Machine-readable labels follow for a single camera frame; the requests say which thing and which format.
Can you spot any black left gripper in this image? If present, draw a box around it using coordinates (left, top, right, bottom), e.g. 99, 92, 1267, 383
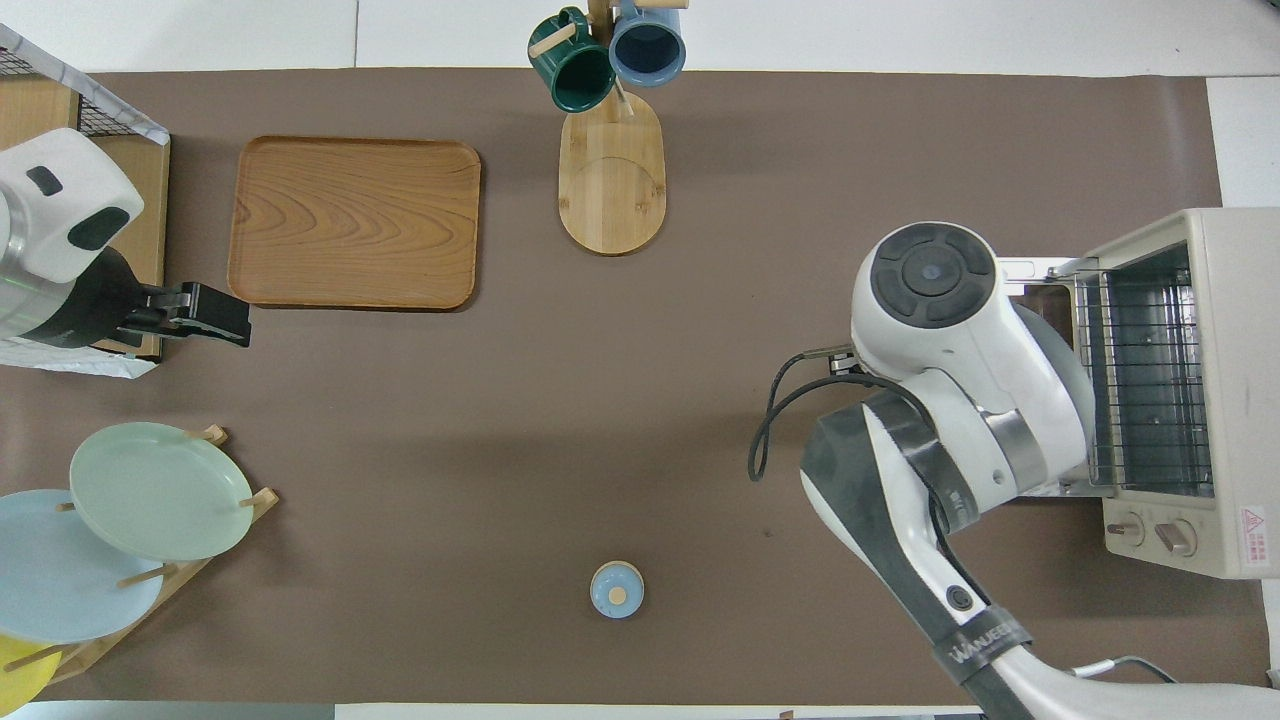
40, 248, 252, 351

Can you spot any cream toaster oven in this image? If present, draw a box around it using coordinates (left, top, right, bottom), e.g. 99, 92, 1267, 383
997, 207, 1280, 581

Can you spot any wooden serving tray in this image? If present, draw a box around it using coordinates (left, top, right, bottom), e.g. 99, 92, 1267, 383
227, 135, 482, 311

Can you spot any pale green plate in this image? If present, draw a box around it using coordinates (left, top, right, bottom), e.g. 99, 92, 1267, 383
69, 421, 255, 562

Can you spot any wooden plate rack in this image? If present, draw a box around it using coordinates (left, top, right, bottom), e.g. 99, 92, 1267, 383
0, 425, 281, 686

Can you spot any pale blue smooth plate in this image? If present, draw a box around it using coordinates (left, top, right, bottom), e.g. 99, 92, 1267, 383
0, 488, 166, 644

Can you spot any brown table mat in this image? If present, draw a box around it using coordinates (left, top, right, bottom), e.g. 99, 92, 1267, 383
0, 68, 1271, 706

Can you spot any wooden mug tree stand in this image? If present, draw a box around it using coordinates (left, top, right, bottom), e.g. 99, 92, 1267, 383
528, 0, 691, 256

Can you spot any yellow plate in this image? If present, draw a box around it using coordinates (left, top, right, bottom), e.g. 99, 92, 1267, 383
0, 633, 61, 713

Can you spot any dark green mug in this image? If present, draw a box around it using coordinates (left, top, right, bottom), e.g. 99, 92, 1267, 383
527, 7, 617, 113

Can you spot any blue mug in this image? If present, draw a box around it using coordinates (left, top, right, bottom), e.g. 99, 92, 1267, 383
608, 0, 688, 88

